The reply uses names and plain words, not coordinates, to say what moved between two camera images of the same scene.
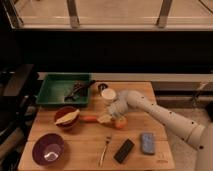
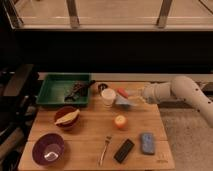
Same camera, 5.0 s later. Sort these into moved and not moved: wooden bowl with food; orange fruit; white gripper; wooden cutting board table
Moved: white gripper
Not moved: orange fruit; wooden bowl with food; wooden cutting board table
